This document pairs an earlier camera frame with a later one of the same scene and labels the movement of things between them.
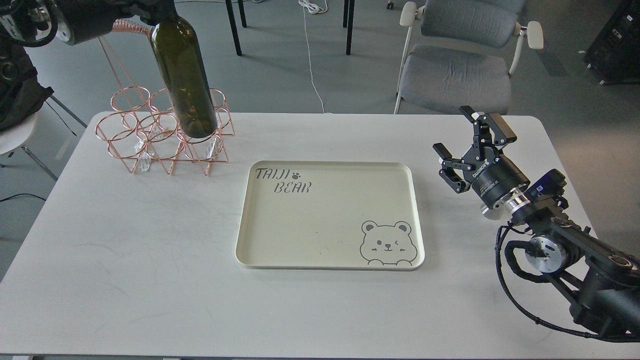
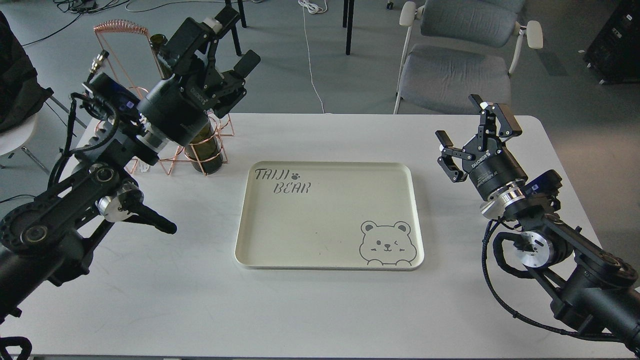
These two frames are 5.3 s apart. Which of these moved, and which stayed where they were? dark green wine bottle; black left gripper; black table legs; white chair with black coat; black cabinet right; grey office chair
Moved: dark green wine bottle; black left gripper
Stayed: black table legs; black cabinet right; grey office chair; white chair with black coat
